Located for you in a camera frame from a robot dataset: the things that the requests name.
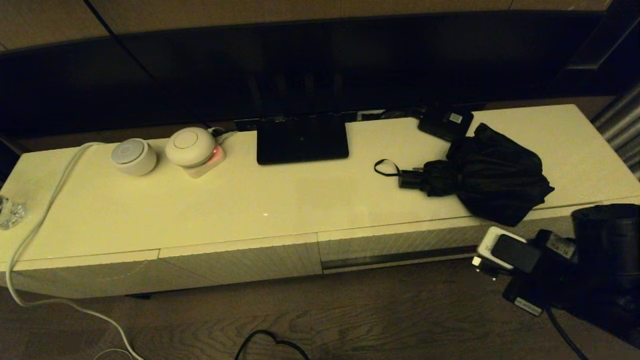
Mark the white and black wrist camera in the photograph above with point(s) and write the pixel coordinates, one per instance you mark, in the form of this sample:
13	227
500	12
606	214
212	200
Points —
487	247

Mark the small white round speaker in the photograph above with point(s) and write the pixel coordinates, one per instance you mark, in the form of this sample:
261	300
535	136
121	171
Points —
133	157

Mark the white fluted drawer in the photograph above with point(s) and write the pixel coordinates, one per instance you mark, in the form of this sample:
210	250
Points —
400	245

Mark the white power strip red light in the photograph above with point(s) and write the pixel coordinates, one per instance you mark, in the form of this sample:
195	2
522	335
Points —
213	161

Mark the black television base plate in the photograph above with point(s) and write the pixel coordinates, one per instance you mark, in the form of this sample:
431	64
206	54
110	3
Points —
301	141

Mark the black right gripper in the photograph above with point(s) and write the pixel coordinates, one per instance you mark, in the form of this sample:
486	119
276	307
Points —
545	285

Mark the black umbrella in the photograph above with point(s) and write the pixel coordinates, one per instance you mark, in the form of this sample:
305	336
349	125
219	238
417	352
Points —
495	180

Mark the white TV cabinet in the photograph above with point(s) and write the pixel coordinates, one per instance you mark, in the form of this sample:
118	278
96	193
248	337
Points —
250	205

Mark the white dome-shaped device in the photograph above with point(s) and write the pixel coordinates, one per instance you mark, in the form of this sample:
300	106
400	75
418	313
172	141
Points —
189	147

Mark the black set-top box with label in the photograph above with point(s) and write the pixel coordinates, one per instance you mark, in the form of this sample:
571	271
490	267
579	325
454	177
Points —
440	125

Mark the large black television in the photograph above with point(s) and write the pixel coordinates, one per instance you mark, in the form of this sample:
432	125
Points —
300	60

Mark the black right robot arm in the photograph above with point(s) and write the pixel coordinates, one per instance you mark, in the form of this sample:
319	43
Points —
610	260

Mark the grey pleated curtain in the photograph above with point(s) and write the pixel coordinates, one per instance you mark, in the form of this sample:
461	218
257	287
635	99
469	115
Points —
620	130

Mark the white smooth cabinet front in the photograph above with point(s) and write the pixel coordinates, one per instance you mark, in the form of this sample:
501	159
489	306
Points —
75	276

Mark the white fluted cabinet front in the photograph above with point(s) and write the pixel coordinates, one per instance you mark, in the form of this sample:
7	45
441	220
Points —
250	260

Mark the clear glass object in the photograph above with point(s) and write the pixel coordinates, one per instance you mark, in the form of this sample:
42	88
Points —
10	212

